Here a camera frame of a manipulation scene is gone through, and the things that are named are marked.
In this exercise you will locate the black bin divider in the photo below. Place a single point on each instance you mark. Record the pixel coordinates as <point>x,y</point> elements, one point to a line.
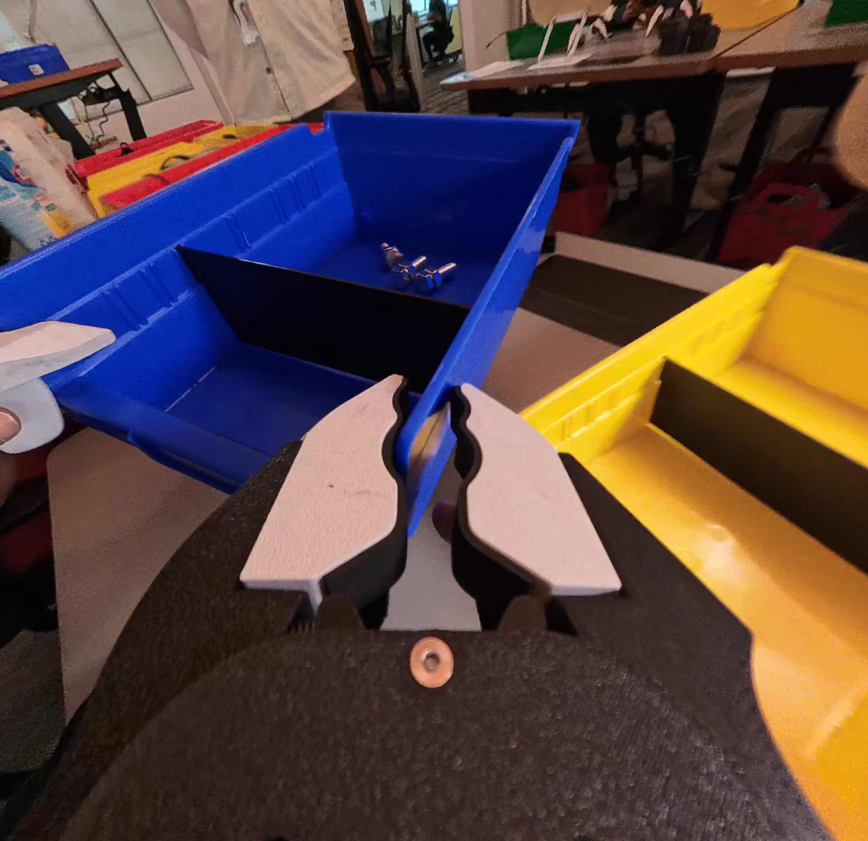
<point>325,319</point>
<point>759,461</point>

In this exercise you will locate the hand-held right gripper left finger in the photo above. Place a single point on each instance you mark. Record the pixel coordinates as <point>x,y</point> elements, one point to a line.
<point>325,502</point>

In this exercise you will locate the blue plastic bin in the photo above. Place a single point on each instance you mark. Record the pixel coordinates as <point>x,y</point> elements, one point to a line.
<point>285,197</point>
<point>34,64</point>

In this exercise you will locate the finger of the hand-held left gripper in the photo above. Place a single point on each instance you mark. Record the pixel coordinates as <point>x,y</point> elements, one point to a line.
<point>47,349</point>
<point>37,414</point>

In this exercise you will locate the steel hex bolt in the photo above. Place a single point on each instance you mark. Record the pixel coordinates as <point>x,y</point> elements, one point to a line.
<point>411,271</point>
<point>437,277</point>
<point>392,256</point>

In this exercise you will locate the person's left hand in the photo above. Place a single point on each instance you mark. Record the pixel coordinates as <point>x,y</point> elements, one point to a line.
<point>7,427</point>

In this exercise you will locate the green plastic bin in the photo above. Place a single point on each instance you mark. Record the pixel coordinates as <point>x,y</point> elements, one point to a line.
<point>529,41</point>
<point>847,0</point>

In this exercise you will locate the white wipes canister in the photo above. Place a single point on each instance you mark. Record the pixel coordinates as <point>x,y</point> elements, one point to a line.
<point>34,176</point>

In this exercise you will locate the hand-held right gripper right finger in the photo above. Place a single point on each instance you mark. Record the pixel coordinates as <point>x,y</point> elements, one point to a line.
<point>536,515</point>

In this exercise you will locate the red bag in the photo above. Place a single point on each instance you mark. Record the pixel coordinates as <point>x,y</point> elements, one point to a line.
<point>583,203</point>
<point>780,224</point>

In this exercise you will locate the yellow plastic bin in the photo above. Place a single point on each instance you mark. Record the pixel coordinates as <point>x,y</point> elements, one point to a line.
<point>746,563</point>
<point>753,3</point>
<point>129,176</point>

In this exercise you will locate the black gripper devices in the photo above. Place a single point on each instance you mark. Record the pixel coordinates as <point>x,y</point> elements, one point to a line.
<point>685,34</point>

